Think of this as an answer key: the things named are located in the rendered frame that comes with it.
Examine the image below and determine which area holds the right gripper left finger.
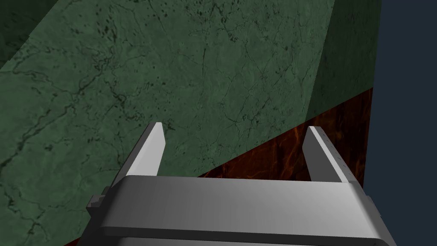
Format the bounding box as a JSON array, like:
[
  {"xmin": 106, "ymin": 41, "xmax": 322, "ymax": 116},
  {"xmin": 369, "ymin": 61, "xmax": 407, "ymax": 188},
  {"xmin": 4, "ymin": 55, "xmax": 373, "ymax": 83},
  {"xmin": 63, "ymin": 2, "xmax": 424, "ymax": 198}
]
[{"xmin": 112, "ymin": 122, "xmax": 166, "ymax": 187}]

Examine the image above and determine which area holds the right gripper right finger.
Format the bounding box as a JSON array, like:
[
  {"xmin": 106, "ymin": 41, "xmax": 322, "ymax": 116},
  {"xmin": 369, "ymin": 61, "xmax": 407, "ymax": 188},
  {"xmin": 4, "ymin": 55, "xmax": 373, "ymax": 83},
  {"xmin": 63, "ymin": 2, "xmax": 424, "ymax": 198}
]
[{"xmin": 302, "ymin": 126, "xmax": 359, "ymax": 184}]

